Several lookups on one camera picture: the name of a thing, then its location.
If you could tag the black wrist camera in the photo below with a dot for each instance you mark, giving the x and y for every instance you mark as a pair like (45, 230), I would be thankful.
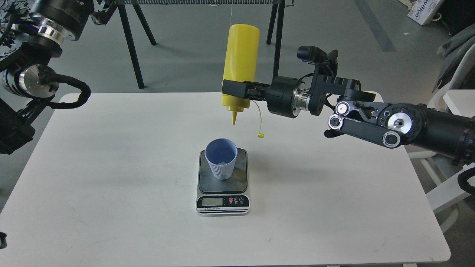
(326, 63)

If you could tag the grey jacket on chair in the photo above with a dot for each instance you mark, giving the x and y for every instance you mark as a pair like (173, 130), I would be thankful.
(452, 51)

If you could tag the black trestle table frame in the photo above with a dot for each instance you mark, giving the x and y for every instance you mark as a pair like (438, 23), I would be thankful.
(184, 20)

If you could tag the digital kitchen scale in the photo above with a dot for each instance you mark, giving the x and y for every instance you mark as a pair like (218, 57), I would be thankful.
(229, 197)

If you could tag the yellow squeeze bottle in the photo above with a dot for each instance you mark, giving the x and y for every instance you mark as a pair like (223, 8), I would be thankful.
(240, 64)

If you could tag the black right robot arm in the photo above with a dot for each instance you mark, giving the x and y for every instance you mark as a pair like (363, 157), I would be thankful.
(357, 114)

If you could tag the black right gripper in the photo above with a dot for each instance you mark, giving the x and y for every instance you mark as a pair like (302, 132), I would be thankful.
(279, 96)

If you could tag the blue plastic cup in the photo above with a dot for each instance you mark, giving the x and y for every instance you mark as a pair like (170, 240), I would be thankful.
(221, 156)

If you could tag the white cardboard box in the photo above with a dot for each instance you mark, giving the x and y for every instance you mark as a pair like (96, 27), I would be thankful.
(423, 11)

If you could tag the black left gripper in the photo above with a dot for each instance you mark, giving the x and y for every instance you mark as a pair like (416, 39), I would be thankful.
(73, 14)

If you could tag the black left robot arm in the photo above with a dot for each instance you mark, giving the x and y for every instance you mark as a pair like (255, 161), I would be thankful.
(35, 35)

